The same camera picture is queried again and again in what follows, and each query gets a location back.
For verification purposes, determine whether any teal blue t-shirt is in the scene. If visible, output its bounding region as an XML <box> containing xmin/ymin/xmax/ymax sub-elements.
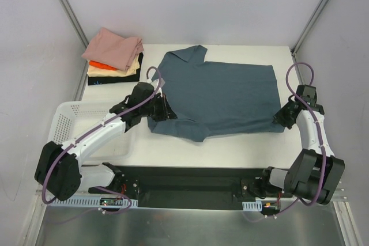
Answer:
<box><xmin>148</xmin><ymin>45</ymin><xmax>284</xmax><ymax>142</ymax></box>

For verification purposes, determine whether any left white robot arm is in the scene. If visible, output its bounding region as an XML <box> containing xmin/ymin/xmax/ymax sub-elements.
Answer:
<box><xmin>35</xmin><ymin>79</ymin><xmax>176</xmax><ymax>204</ymax></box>

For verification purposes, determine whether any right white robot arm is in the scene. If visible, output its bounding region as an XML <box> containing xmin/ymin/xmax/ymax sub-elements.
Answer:
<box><xmin>259</xmin><ymin>85</ymin><xmax>345</xmax><ymax>205</ymax></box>

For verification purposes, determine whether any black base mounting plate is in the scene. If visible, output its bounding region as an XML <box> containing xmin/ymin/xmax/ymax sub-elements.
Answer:
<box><xmin>106</xmin><ymin>166</ymin><xmax>282</xmax><ymax>210</ymax></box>

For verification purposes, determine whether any folded cream t-shirt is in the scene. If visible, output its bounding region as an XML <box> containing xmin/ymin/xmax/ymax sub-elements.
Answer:
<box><xmin>87</xmin><ymin>54</ymin><xmax>141</xmax><ymax>77</ymax></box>

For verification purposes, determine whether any folded orange t-shirt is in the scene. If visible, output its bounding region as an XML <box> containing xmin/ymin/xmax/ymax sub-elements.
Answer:
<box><xmin>89</xmin><ymin>60</ymin><xmax>117</xmax><ymax>71</ymax></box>

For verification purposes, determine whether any folded pink t-shirt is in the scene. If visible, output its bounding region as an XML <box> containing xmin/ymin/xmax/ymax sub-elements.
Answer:
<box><xmin>81</xmin><ymin>28</ymin><xmax>144</xmax><ymax>71</ymax></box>

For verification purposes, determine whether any white perforated plastic basket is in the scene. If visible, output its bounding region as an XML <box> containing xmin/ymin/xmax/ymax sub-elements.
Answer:
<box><xmin>47</xmin><ymin>100</ymin><xmax>136</xmax><ymax>165</ymax></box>

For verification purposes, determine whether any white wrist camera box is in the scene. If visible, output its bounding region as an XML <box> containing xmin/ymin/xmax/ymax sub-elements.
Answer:
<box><xmin>146</xmin><ymin>79</ymin><xmax>165</xmax><ymax>89</ymax></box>

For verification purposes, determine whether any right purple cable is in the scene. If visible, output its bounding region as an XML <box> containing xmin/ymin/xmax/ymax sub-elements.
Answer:
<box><xmin>243</xmin><ymin>62</ymin><xmax>331</xmax><ymax>221</ymax></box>

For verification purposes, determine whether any right white cable duct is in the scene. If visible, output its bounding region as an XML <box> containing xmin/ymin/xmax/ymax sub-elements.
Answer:
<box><xmin>242</xmin><ymin>200</ymin><xmax>280</xmax><ymax>212</ymax></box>

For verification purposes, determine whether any white cable duct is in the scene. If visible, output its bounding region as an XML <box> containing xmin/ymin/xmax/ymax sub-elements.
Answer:
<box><xmin>242</xmin><ymin>200</ymin><xmax>280</xmax><ymax>212</ymax></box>
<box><xmin>50</xmin><ymin>196</ymin><xmax>138</xmax><ymax>209</ymax></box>

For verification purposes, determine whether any left white cable duct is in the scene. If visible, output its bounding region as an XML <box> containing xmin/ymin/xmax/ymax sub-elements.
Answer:
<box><xmin>50</xmin><ymin>196</ymin><xmax>138</xmax><ymax>209</ymax></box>

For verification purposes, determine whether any right aluminium frame post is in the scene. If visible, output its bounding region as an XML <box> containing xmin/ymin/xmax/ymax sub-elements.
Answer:
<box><xmin>291</xmin><ymin>0</ymin><xmax>330</xmax><ymax>57</ymax></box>

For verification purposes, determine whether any aluminium frame post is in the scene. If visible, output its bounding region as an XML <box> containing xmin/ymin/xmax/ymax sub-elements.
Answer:
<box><xmin>43</xmin><ymin>0</ymin><xmax>89</xmax><ymax>48</ymax></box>
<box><xmin>291</xmin><ymin>0</ymin><xmax>330</xmax><ymax>57</ymax></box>

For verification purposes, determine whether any left aluminium frame post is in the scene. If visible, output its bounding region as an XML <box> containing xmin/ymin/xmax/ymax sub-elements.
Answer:
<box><xmin>43</xmin><ymin>0</ymin><xmax>89</xmax><ymax>48</ymax></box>

